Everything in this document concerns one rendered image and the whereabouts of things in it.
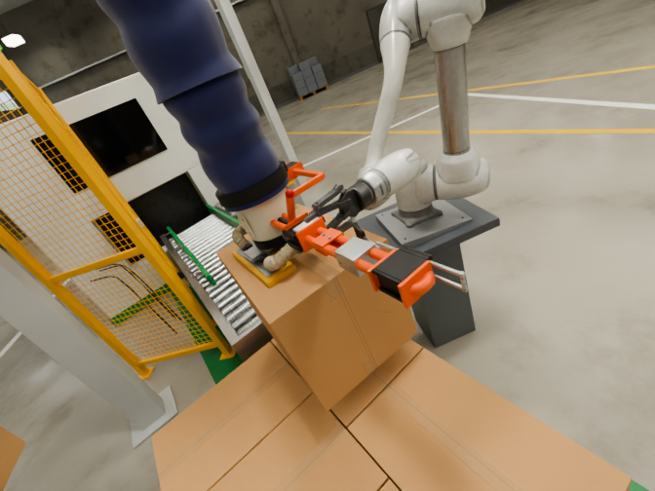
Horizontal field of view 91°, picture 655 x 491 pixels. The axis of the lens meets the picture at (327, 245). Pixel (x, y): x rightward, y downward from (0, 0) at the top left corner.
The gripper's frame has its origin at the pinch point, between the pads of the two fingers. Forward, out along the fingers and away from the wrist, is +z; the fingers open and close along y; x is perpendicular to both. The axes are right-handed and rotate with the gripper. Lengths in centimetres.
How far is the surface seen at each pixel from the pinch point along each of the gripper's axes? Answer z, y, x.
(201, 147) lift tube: 9.0, -27.3, 20.9
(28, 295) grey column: 95, 10, 130
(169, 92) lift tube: 9.2, -41.2, 19.8
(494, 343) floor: -71, 120, 3
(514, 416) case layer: -17, 65, -39
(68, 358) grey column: 105, 49, 130
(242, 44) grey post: -163, -72, 345
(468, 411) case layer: -10, 65, -29
